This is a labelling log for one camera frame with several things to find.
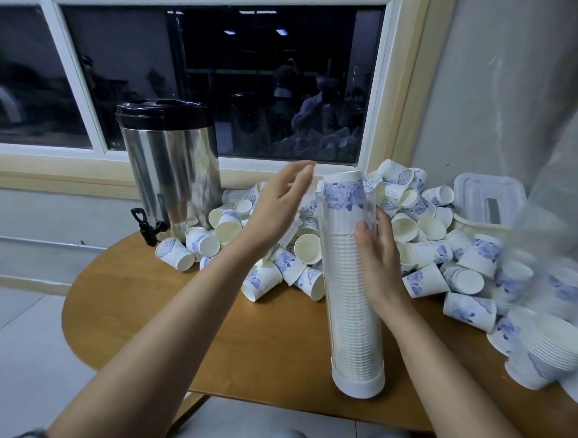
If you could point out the person's right hand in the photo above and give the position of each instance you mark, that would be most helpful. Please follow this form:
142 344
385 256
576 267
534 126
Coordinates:
384 275

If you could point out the person's left hand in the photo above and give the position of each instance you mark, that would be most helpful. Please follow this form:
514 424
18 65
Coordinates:
275 212

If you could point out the clear plastic cup dispenser tube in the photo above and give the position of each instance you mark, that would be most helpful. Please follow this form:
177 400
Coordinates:
343 207

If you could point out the pile of paper cups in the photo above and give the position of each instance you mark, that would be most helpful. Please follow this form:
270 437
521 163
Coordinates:
451 262

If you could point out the person's right forearm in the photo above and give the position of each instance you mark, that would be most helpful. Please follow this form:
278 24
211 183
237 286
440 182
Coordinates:
447 384

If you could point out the person's left forearm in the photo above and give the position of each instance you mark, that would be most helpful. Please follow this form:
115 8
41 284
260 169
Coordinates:
153 352

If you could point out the person's grey shirt sleeve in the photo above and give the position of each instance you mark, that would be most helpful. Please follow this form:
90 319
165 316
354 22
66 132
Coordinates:
32 434

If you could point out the stainless steel water dispenser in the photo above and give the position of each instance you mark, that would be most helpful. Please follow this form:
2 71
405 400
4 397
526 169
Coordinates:
172 162

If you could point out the white plastic lid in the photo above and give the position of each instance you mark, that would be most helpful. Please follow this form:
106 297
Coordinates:
489 197

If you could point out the white framed window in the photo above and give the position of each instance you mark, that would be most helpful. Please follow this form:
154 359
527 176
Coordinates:
226 81

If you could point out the clear plastic bag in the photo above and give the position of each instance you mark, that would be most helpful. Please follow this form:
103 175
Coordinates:
553 217

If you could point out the wooden table leg frame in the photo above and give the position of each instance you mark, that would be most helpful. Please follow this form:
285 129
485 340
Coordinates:
185 408

